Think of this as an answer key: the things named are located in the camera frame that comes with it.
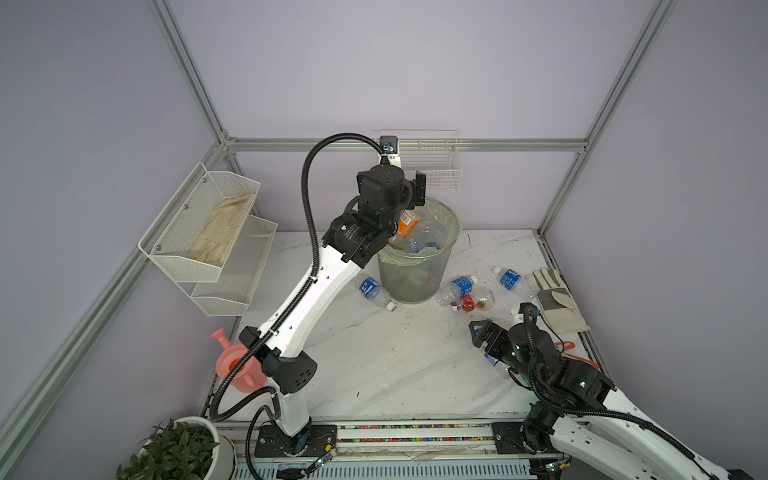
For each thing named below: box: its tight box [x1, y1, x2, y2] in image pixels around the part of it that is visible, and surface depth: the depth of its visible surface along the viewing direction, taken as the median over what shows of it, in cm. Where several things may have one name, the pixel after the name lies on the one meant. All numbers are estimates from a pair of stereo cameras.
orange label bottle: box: [396, 210, 421, 239], surface depth 95 cm
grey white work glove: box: [525, 267, 591, 334], surface depth 100 cm
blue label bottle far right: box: [492, 266, 537, 298], surface depth 103 cm
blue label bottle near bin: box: [436, 275, 478, 306], surface depth 100 cm
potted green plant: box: [116, 416, 236, 480], surface depth 60 cm
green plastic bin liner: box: [378, 198, 462, 263], surface depth 92 cm
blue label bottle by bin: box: [359, 276, 397, 313], surface depth 100 cm
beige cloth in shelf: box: [188, 194, 255, 267], surface depth 81 cm
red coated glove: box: [554, 341, 601, 370], surface depth 91 cm
